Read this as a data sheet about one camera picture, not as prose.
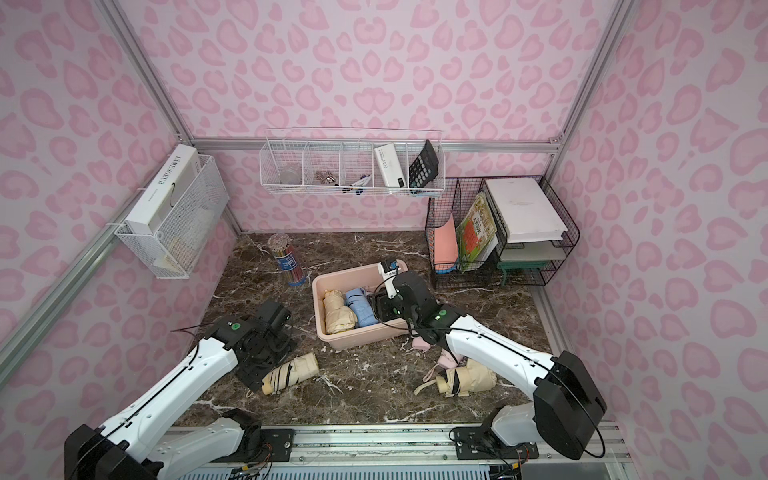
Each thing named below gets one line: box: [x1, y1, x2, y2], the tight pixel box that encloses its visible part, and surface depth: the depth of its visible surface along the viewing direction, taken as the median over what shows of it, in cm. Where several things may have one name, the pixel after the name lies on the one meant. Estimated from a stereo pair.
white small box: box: [374, 142, 406, 189], surface depth 94 cm
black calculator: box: [408, 139, 439, 188], surface depth 93 cm
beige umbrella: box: [323, 289, 358, 334], surface depth 86 cm
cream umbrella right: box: [414, 359, 497, 397], surface depth 81 cm
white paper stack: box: [485, 177, 568, 243], surface depth 97 cm
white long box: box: [124, 144, 202, 234], surface depth 72 cm
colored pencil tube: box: [267, 233, 307, 286], surface depth 95 cm
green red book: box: [456, 192, 498, 271], surface depth 103 cm
